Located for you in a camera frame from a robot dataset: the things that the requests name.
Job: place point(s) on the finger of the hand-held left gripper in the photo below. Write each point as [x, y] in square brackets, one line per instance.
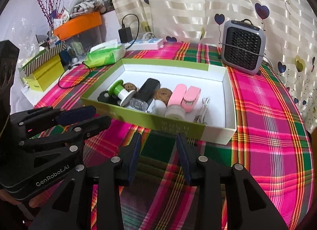
[74, 116]
[94, 127]

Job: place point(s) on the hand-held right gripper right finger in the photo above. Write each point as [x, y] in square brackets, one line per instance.
[183, 160]

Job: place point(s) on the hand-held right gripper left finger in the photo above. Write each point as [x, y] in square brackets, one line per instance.
[133, 155]

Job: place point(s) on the black round button disc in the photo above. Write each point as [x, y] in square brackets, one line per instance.
[105, 97]

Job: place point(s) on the green topped white spool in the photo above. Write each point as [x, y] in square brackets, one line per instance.
[123, 93]

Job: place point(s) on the white round patterned cap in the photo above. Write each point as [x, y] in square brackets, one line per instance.
[175, 114]

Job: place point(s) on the small brown walnut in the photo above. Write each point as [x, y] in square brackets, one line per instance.
[130, 86]

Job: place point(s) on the green cardboard box white inside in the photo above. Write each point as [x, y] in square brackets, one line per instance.
[218, 111]

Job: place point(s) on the black light clear lens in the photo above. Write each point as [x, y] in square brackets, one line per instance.
[148, 88]

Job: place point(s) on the pink clip with grey roller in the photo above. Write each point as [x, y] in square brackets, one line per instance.
[177, 93]

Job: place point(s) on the pink folding clip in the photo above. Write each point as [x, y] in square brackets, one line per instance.
[192, 93]

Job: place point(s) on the large brown walnut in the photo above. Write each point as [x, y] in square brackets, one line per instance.
[163, 93]

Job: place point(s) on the person's left hand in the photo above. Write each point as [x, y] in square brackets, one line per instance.
[5, 195]

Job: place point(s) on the yellow cardboard box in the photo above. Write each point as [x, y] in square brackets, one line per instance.
[47, 76]

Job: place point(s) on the green tissue pack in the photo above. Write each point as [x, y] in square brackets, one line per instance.
[104, 56]

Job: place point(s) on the striped cardboard box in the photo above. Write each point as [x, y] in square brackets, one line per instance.
[42, 58]

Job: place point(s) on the pink green plaid tablecloth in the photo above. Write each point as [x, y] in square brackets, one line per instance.
[260, 133]

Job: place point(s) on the clear storage box orange lid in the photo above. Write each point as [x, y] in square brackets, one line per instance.
[79, 22]

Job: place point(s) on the black power adapter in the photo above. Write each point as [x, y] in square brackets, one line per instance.
[125, 34]

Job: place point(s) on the colourful paper packets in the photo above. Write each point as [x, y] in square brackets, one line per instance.
[60, 19]

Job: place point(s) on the white blue power strip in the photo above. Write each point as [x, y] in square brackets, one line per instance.
[146, 44]

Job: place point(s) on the purple flower branches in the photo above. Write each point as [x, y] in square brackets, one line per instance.
[53, 9]

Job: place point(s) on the white cloth bundle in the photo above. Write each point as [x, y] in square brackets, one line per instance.
[84, 6]

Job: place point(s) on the grey small heater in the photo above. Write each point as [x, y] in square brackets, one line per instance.
[242, 46]

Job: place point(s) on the cream striped heart curtain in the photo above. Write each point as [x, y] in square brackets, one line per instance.
[198, 2]

